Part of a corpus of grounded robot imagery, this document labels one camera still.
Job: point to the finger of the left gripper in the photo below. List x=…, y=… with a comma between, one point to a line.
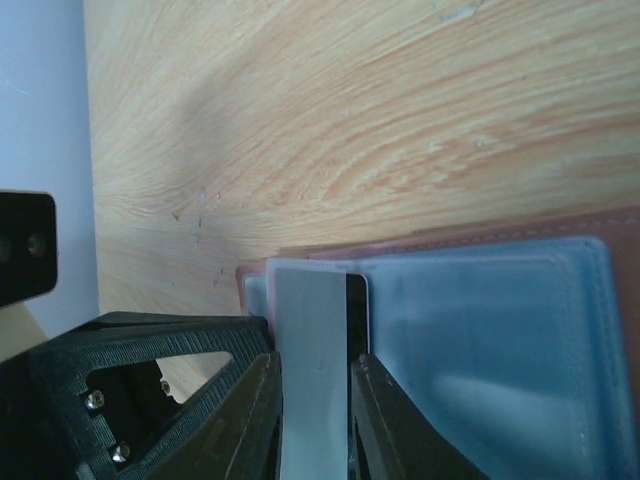
x=90, y=403

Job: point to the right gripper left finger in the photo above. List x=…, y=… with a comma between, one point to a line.
x=242, y=440

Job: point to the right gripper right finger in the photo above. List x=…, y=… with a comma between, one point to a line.
x=391, y=438

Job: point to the dark grey credit card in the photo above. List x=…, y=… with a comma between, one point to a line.
x=322, y=326

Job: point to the light blue credit card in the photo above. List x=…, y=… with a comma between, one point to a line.
x=514, y=353

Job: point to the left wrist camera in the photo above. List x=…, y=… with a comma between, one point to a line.
x=29, y=254

